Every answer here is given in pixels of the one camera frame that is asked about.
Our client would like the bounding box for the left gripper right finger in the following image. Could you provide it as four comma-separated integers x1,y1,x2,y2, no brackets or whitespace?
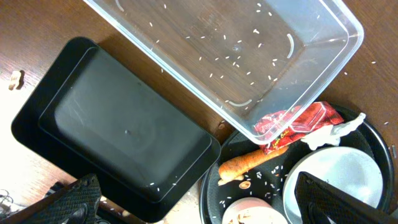
294,172,397,224

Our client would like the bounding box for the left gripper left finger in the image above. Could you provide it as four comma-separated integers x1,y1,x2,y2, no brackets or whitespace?
1,174,101,224

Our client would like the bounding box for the grey plate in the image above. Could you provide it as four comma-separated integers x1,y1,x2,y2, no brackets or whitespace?
283,146,383,224

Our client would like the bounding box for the white tissue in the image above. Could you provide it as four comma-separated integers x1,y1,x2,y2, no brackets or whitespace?
300,113,366,151

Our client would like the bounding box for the pink bowl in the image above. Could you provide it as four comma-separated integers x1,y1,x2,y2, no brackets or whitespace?
221,197,288,224

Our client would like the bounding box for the red snack wrapper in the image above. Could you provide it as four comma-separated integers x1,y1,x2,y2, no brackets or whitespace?
254,101,344,154

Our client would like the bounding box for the orange carrot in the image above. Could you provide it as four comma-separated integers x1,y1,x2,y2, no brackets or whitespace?
218,146,289,185

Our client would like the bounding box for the round black serving tray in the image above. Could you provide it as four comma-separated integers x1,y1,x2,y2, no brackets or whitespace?
199,121,394,224

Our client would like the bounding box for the black rectangular tray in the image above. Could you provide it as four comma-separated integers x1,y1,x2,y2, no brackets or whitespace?
11,37,221,222

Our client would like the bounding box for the peanut on table left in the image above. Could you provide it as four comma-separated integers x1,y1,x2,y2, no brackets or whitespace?
8,70,22,90

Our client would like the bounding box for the clear plastic bin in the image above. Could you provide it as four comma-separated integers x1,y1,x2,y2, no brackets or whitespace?
87,0,364,145

